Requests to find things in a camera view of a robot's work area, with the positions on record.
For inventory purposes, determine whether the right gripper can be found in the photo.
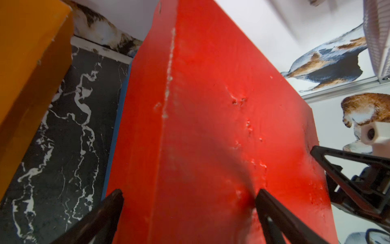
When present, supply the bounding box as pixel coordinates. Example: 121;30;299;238
310;146;390;232

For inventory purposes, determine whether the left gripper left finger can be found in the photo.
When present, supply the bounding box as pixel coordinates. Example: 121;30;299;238
52;189;125;244

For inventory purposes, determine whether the red shoebox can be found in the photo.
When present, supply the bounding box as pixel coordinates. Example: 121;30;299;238
107;1;338;244

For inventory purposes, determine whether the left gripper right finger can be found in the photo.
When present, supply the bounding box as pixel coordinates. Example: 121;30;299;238
255;189;327;244

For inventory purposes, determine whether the orange shoebox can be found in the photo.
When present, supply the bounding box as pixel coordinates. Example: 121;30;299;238
1;1;74;195

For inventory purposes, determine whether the white wire mesh basket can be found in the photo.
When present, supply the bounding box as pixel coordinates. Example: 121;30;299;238
363;0;390;81

